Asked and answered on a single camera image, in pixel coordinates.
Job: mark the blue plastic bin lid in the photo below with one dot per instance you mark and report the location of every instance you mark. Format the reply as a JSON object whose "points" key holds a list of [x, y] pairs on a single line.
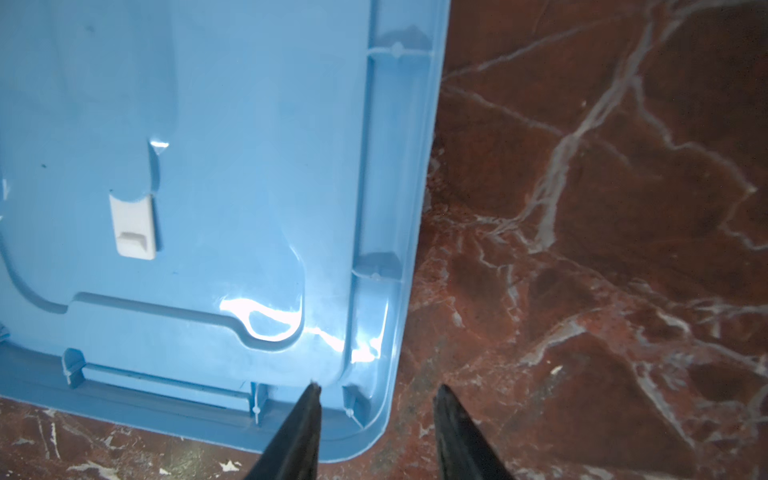
{"points": [[207, 206]]}

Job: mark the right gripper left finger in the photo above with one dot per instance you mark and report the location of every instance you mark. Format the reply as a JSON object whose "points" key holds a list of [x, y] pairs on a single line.
{"points": [[293, 453]]}

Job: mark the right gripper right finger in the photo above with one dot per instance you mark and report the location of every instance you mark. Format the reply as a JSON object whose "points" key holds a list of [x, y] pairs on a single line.
{"points": [[462, 450]]}

